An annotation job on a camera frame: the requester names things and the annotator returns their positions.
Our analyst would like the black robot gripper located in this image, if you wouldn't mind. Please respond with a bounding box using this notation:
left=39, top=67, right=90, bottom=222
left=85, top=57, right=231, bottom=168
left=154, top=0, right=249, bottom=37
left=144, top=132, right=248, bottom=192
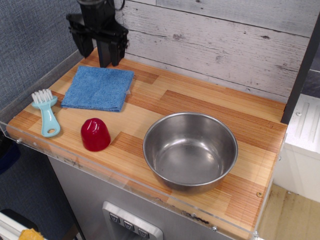
left=66, top=0, right=129, bottom=66

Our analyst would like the blue microfiber cloth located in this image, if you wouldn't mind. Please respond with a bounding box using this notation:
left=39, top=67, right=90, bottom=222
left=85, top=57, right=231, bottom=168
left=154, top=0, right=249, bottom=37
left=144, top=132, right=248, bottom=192
left=61, top=66, right=134, bottom=112

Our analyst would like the light blue scrub brush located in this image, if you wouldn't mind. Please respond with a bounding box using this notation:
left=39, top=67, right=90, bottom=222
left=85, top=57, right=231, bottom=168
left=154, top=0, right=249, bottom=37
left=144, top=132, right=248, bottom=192
left=31, top=88, right=61, bottom=138

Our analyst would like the stainless steel bowl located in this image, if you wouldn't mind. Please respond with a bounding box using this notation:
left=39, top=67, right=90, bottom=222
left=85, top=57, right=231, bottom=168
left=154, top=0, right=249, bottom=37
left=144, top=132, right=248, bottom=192
left=142, top=112, right=239, bottom=195

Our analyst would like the gray metal cabinet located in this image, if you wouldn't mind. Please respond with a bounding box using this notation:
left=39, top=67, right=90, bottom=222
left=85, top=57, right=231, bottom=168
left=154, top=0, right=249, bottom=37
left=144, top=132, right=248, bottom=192
left=49, top=157, right=253, bottom=240

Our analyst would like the silver button panel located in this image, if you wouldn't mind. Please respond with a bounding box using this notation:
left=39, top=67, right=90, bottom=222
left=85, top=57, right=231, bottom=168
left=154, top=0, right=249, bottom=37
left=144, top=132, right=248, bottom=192
left=102, top=201, right=164, bottom=240

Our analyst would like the yellow object bottom left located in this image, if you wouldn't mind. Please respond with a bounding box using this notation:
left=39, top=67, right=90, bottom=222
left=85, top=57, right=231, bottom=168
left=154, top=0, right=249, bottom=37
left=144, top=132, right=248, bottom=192
left=18, top=228, right=45, bottom=240

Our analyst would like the white side cabinet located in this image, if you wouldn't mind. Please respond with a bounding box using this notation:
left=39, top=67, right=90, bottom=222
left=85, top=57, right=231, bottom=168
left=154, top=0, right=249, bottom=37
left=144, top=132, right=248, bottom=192
left=273, top=94, right=320, bottom=202

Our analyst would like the dark gray left post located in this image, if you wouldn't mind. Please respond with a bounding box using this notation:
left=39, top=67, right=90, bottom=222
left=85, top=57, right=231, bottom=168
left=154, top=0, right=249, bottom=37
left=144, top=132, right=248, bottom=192
left=96, top=40, right=112, bottom=68

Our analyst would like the dark gray post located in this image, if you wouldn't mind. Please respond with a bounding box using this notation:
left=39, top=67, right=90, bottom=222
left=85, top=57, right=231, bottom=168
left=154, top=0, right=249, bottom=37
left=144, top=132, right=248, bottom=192
left=96, top=40, right=112, bottom=68
left=281, top=15, right=320, bottom=125

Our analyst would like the clear acrylic guard rail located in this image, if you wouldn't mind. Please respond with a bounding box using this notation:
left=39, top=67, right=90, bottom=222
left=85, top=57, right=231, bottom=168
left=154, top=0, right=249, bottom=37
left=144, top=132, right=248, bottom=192
left=0, top=59, right=287, bottom=240

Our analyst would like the dark gray right post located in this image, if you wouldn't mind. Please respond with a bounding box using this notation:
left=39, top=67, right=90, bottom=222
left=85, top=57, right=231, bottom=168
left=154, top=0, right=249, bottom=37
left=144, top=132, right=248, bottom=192
left=281, top=15, right=320, bottom=125

